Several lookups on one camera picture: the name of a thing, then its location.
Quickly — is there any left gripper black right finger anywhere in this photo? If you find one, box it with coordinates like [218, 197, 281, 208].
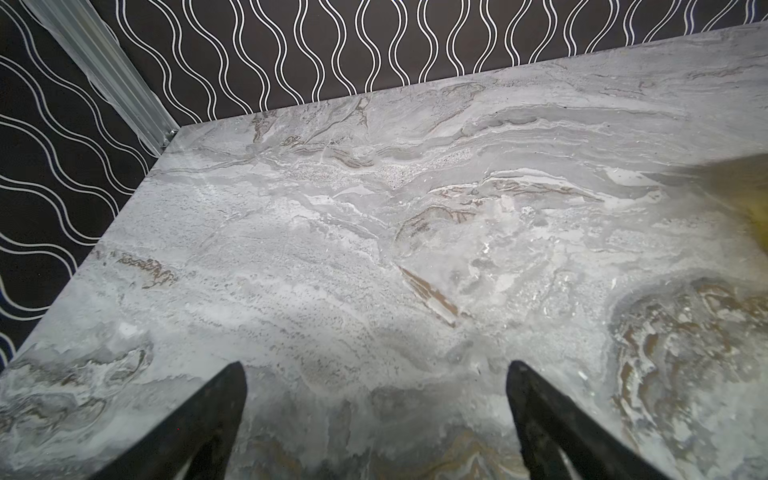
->
[506, 360, 667, 479]

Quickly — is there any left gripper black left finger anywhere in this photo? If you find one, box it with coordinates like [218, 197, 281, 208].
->
[91, 362, 247, 479]

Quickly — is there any aluminium corner frame post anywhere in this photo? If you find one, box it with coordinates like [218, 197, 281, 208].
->
[23, 0, 179, 155]

